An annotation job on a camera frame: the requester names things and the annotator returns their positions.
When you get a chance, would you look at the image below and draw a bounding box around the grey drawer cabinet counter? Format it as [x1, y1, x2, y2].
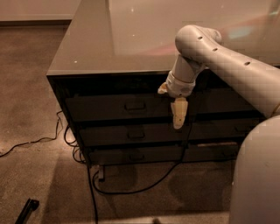
[47, 0, 279, 165]

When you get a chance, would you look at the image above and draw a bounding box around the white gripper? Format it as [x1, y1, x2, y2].
[157, 71, 195, 130]

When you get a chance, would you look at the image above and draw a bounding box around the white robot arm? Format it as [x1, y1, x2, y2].
[158, 25, 280, 224]

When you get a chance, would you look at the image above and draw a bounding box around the thin black floor cable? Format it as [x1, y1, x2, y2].
[0, 109, 86, 165]

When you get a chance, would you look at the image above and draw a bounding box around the thick black floor cable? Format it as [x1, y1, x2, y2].
[86, 122, 193, 224]

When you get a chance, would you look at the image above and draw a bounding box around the black bar on floor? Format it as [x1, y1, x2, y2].
[15, 199, 39, 224]

